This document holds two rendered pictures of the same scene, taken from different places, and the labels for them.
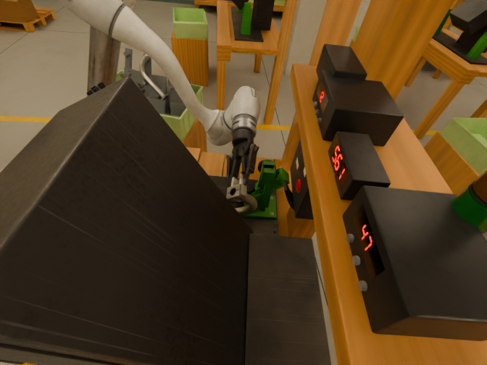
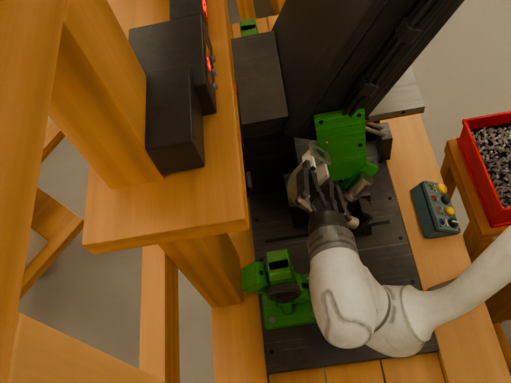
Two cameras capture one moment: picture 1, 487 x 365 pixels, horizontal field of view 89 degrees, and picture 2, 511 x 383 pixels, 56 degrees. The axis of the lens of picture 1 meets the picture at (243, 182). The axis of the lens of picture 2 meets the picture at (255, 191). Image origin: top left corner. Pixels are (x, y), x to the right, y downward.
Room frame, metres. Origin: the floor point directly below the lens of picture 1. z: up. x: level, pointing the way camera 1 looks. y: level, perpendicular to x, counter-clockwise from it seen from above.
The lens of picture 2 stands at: (1.09, 0.01, 2.15)
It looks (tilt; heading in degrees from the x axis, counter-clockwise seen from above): 59 degrees down; 194
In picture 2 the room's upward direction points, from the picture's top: 19 degrees counter-clockwise
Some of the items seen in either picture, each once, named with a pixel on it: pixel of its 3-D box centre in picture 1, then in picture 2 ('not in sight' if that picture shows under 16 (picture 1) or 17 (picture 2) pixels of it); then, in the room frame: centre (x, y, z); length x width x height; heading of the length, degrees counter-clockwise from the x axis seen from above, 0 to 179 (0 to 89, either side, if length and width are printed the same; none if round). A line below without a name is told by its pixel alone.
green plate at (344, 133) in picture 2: not in sight; (339, 136); (0.38, 0.08, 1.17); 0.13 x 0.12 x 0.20; 3
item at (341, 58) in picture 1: (338, 72); (176, 118); (0.62, -0.19, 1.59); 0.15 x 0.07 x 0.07; 3
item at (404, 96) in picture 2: not in sight; (343, 100); (0.23, 0.11, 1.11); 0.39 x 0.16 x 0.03; 93
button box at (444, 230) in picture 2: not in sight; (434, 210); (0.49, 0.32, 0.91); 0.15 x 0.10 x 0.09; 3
